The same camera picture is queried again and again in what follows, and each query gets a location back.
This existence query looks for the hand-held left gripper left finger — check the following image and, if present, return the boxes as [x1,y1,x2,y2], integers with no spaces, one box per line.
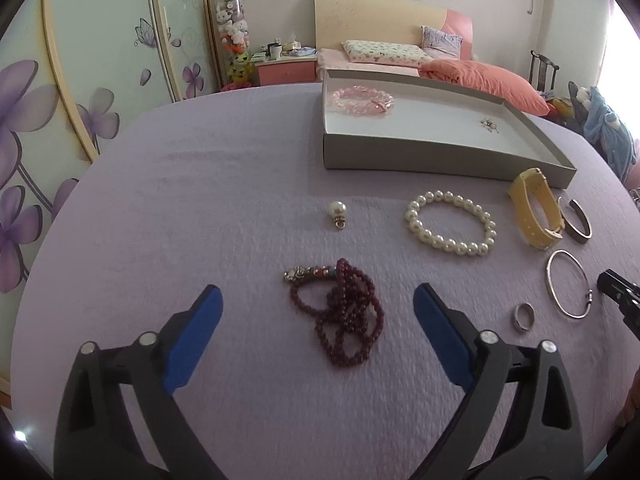
[52,284,236,480]

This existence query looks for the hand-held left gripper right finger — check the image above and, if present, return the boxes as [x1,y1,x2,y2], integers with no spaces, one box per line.
[412,282,586,480]

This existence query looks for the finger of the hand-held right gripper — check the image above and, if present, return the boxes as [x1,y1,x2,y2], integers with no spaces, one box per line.
[597,270,640,341]

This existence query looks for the thin silver bangle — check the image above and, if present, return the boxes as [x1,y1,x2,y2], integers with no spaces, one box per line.
[546,250,596,319]

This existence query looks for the wide silver cuff bangle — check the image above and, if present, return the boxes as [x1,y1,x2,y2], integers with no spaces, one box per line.
[556,198,593,245]

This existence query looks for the silver ring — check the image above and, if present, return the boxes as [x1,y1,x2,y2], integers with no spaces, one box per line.
[512,303,536,333]

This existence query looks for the dark red bead necklace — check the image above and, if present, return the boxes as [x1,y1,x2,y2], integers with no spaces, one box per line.
[284,258,386,367]

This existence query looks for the yellow wrist watch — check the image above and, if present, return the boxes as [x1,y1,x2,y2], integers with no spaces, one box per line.
[509,168,566,251]

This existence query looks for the white pearl bracelet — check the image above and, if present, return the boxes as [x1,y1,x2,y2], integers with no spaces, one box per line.
[405,191,497,257]

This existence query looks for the pearl pendant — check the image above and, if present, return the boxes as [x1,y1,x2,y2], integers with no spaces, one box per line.
[327,201,349,231]

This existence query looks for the grey cardboard tray box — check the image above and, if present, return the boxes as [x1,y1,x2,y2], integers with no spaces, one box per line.
[321,69,578,189]

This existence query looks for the blue plush garment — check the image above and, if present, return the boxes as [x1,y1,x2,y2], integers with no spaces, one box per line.
[582,85,638,181]

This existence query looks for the colourful cloth pile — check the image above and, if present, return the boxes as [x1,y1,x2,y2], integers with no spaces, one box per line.
[547,90,586,123]

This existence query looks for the dark wooden chair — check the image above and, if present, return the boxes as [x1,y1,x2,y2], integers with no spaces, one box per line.
[529,50,558,92]

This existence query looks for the coral pink duvet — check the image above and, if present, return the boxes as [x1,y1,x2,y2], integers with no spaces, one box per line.
[420,58,551,116]

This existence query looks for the pink nightstand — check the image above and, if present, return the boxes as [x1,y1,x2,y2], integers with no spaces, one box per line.
[252,54,318,87]

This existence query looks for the floral print pillow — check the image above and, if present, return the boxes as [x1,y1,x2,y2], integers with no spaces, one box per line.
[342,40,433,68]

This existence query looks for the pink bed sheet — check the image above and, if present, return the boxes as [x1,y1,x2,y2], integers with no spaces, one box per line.
[316,48,426,83]

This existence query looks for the purple print pillow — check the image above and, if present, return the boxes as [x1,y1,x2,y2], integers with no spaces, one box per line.
[421,25,463,58]

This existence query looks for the cream and pink headboard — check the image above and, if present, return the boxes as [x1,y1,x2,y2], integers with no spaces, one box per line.
[314,0,473,61]

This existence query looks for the clear tube of plush toys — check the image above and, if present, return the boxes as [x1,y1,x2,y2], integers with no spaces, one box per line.
[212,0,251,86]

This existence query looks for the flower print wardrobe doors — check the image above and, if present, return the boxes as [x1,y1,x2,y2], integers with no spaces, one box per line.
[0,0,223,396]

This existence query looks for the pink bead bracelet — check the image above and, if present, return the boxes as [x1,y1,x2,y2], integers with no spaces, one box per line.
[327,86,396,118]

